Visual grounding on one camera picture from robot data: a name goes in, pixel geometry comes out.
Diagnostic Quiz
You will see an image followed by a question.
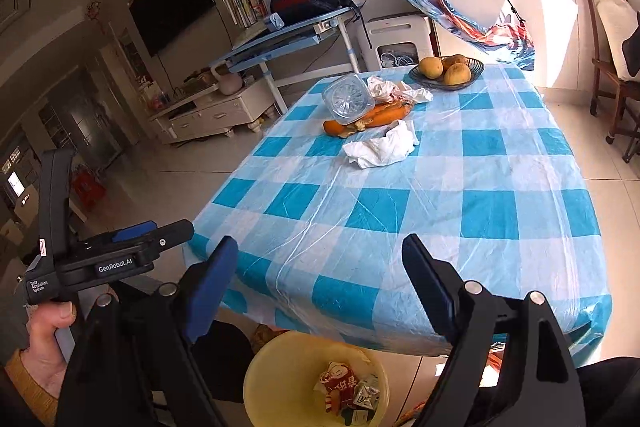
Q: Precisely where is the printed white wrapper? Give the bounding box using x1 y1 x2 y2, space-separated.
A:
367 76 433 105

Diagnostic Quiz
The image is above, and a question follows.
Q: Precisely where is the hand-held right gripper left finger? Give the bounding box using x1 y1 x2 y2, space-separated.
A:
55 236 240 427

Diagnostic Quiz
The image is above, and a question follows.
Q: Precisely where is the wooden chair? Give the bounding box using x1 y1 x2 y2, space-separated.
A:
577 0 640 162

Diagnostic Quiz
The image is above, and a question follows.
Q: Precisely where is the cream television cabinet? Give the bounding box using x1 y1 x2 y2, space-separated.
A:
149 79 277 142

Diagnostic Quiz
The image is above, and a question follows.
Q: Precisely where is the person's left hand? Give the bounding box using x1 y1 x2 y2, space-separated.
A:
22 301 77 400

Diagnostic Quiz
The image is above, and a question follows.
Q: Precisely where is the person's left forearm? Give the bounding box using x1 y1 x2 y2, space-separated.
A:
4 349 58 427

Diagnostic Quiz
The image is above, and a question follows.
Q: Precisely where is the red plastic stool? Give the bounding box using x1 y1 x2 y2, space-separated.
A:
70 171 107 210

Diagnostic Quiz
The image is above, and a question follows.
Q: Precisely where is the long orange toy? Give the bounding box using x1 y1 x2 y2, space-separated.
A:
324 102 416 136

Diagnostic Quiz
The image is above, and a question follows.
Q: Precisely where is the row of books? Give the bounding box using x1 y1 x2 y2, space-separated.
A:
222 0 275 30

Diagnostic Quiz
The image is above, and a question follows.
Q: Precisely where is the blue checkered tablecloth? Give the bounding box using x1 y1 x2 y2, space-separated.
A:
185 63 613 368

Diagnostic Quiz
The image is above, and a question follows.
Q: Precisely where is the black jacket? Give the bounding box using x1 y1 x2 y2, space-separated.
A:
620 9 640 78

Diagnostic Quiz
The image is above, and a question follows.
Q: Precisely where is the clear plastic bottle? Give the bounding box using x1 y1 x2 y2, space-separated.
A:
322 74 376 125

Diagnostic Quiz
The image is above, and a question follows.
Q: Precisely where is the blue study desk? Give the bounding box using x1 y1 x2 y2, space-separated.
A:
210 4 368 115

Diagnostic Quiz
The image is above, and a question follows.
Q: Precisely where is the cream display shelf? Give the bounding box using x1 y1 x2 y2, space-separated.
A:
100 27 151 108

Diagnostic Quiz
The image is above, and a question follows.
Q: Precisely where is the long white tissue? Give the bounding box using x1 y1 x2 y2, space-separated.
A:
342 121 420 168

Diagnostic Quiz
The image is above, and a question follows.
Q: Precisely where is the cream cushion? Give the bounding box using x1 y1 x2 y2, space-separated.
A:
582 0 640 82

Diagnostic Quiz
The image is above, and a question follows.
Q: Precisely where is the pink kettlebell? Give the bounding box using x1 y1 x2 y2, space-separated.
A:
210 63 244 96

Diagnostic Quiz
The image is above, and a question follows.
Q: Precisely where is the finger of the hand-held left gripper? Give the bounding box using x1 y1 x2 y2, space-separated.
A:
112 221 157 244
85 219 196 260

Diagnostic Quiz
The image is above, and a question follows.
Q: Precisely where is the yellow plastic bin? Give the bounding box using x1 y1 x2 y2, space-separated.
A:
243 331 390 427

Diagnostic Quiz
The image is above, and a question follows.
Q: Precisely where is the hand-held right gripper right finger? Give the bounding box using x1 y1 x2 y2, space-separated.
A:
401 233 573 427

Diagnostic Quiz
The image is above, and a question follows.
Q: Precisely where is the red snack bag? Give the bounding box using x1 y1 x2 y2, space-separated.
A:
315 362 362 413

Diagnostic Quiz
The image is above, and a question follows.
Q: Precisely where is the white air purifier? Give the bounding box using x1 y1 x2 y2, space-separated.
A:
364 14 435 72

